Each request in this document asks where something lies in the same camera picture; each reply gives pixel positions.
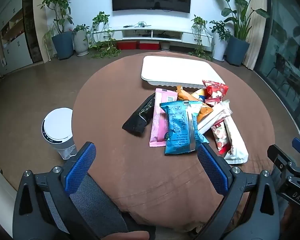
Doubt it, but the red storage box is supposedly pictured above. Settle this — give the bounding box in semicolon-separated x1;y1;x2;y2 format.
116;41;137;50
139;41;161;50

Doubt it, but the black chair behind glass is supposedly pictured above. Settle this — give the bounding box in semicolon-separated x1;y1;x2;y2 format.
267;52;290;85

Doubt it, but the plant in white ribbed pot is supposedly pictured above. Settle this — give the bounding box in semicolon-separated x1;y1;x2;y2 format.
72;24;89;57

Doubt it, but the light blue snack packet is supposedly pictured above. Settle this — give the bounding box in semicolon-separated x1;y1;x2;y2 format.
159;100;210;155

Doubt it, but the orange snack packet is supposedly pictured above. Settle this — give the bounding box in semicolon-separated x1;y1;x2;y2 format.
175;85;214;123

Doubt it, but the white television cabinet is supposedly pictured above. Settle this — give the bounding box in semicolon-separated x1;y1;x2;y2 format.
94;25;214;48

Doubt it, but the beige curtain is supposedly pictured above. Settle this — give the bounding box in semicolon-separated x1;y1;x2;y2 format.
242;0;274;71

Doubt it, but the trailing vine plant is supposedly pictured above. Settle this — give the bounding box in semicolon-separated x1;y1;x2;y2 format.
89;11;122;59

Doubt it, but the white cylindrical appliance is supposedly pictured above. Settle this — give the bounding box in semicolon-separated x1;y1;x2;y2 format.
42;108;78;161

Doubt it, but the long white snack packet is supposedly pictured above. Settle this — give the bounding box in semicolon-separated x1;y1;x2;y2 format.
197;99;233;134

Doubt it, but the yellow blue snack packet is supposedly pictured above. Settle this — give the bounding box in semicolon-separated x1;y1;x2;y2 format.
191;88;207;103

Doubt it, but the small red snack packet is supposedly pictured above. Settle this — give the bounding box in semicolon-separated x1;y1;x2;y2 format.
204;97;223;108

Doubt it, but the hanging vine plant on cabinet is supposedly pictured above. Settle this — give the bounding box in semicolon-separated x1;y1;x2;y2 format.
189;14;213;60

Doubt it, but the pink snack packet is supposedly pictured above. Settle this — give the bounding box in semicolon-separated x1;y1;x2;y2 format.
149;88;178;147

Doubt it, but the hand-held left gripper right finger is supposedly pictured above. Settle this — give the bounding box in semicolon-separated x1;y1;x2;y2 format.
197;144;281;240

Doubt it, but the black snack packet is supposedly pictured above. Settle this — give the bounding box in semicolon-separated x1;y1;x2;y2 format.
122;93;156;137

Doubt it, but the tall plant in blue pot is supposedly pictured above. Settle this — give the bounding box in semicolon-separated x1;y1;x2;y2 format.
37;0;75;60

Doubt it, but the red white strawberry snack packet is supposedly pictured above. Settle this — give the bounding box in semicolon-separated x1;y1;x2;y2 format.
211;120;231;155

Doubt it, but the plant in tall white pot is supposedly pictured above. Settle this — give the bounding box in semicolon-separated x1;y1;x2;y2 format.
209;20;232;62

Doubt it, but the white foam tray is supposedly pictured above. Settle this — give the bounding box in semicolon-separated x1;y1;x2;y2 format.
141;55;226;89

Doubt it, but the white brown print snack packet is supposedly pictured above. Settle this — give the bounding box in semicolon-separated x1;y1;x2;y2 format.
223;116;249;165

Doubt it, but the glass sliding door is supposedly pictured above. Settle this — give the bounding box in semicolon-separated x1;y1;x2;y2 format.
255;0;300;130

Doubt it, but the large leaf plant blue pot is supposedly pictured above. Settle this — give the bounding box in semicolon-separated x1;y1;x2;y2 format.
209;0;270;67

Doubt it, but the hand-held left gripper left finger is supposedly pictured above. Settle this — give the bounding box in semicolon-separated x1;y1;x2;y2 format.
12;141;104;240

